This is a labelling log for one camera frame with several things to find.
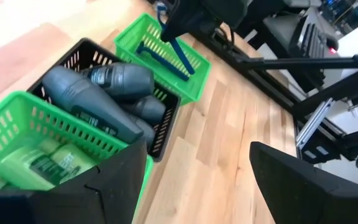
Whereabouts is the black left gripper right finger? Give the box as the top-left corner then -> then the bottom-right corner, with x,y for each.
249,141 -> 358,224

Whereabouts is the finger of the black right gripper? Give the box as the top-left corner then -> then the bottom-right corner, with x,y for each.
160,0 -> 218,43

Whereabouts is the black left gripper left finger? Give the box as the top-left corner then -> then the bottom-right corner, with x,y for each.
0,139 -> 149,224

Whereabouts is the blue disposable razor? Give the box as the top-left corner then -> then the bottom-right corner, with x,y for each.
155,1 -> 196,76
135,40 -> 191,82

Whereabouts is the green travel bottle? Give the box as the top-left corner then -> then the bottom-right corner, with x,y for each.
0,146 -> 85,191
50,142 -> 98,177

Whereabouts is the green plastic basket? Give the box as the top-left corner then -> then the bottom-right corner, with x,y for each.
113,12 -> 213,106
0,90 -> 155,223

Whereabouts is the silver aluminium bar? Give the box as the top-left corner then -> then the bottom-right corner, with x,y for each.
295,97 -> 336,151

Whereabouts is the black keyboard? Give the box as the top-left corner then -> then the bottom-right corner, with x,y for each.
290,21 -> 328,62

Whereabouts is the black plastic basket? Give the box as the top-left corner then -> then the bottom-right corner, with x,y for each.
26,37 -> 181,162

